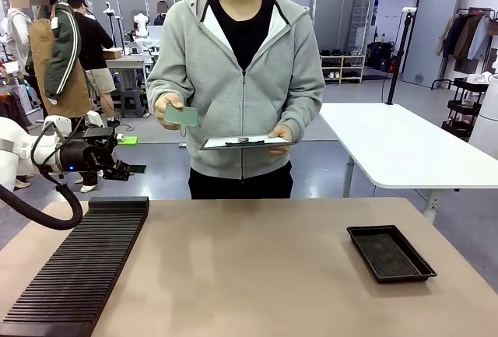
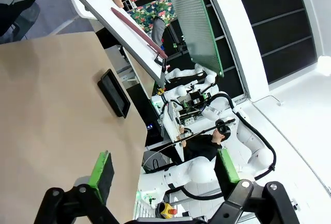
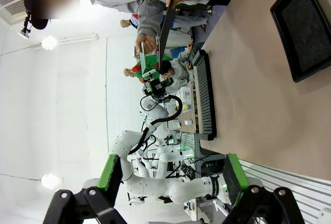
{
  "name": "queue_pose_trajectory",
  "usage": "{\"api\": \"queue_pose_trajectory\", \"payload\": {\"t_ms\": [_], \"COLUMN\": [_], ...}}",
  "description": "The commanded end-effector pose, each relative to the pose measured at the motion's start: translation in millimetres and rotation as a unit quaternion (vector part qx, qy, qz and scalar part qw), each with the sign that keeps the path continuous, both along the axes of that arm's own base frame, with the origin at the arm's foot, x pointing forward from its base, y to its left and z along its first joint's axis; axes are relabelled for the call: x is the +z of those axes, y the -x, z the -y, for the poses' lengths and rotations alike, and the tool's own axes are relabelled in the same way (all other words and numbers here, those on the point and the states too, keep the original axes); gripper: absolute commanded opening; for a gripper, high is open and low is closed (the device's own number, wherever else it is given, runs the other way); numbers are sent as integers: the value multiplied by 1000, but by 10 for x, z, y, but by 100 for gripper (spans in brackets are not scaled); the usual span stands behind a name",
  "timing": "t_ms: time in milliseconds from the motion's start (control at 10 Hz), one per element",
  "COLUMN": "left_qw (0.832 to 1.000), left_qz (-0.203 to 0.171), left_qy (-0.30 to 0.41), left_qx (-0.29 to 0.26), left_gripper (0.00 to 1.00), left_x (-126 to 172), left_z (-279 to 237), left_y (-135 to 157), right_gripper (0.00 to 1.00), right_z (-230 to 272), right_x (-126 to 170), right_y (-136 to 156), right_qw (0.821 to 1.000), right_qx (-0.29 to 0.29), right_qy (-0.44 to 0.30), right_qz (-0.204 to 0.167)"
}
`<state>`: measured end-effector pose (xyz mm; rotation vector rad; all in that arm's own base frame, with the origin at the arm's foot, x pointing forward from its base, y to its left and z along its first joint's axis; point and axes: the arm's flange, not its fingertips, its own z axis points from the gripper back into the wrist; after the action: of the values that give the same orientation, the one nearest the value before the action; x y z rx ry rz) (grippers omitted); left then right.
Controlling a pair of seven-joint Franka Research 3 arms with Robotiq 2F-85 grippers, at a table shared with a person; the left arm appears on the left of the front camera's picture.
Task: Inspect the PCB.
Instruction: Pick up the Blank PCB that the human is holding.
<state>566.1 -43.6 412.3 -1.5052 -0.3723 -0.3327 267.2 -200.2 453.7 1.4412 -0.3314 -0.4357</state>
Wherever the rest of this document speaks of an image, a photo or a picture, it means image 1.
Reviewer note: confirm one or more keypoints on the person in white top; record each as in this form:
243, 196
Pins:
17, 33

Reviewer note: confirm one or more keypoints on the black slotted PCB rack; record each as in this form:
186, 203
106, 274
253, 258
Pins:
78, 267

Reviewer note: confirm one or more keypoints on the green flat box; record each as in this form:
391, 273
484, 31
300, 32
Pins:
127, 141

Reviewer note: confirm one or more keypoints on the person in grey hoodie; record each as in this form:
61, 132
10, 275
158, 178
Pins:
218, 92

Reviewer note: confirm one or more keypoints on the person in black shirt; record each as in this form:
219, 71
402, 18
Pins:
89, 41

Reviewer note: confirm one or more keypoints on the seated person in dark top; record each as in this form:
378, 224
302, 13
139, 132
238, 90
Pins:
159, 20

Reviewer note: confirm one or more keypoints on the person's right hand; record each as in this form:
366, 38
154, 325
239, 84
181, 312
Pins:
160, 113

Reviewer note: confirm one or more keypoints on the black plastic tray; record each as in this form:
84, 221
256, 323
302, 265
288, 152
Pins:
406, 245

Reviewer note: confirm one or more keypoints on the person's right forearm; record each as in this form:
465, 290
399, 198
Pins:
163, 88

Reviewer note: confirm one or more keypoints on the grey step stool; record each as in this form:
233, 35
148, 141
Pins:
132, 103

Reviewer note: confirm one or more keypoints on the white table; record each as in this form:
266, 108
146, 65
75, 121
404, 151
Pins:
389, 146

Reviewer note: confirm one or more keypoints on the brown coat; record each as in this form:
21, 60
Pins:
468, 41

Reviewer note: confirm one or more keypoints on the black utility cart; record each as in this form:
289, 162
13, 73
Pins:
463, 107

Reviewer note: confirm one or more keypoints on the cardboard box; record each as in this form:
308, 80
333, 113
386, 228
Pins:
112, 53

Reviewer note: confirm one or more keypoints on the person's left hand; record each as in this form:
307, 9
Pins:
282, 132

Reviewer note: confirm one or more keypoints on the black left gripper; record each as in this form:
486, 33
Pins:
81, 160

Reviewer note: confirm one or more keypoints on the black coat rack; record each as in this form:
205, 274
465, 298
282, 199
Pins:
476, 11

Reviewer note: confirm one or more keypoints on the grey partition panel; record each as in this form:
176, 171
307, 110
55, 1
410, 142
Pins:
435, 41

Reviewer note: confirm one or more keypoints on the green perforated PCB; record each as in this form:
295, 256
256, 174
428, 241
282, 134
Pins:
183, 116

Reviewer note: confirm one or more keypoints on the black tripod pole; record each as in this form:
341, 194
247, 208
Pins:
395, 72

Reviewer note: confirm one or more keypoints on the wooden shoe rack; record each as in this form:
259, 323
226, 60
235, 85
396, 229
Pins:
342, 68

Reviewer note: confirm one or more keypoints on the person in brown apron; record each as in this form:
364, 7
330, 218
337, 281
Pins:
58, 60

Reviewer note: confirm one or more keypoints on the grey clipboard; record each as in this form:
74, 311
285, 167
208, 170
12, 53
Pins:
243, 141

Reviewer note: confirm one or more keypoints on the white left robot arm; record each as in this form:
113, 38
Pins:
15, 146

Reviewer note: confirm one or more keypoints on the black equipment case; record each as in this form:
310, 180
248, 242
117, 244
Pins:
379, 57

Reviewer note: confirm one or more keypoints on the person's left forearm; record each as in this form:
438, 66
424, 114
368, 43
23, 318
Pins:
309, 119

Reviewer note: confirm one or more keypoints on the white cylindrical appliance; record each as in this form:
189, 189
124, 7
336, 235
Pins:
486, 119

